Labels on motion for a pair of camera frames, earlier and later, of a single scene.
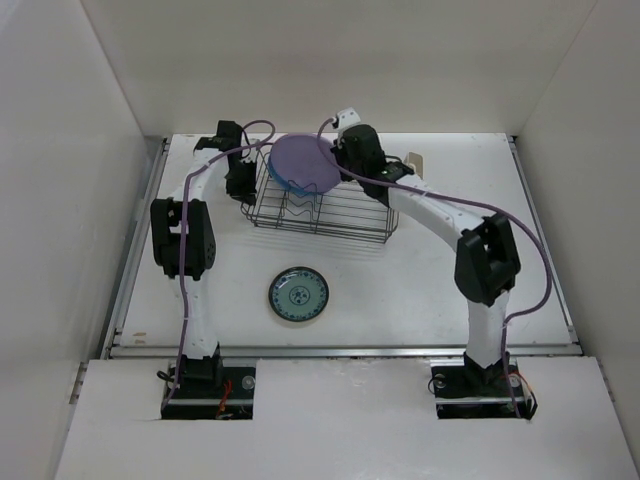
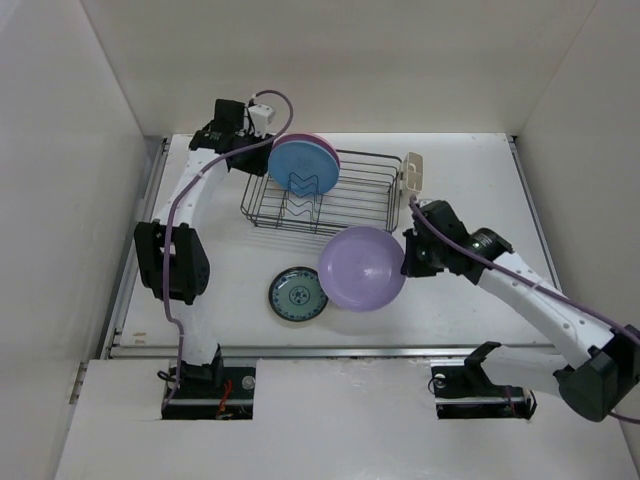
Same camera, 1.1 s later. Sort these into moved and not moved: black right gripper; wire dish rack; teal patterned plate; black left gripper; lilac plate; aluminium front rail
Moved: lilac plate; black left gripper; black right gripper
Not moved: aluminium front rail; teal patterned plate; wire dish rack
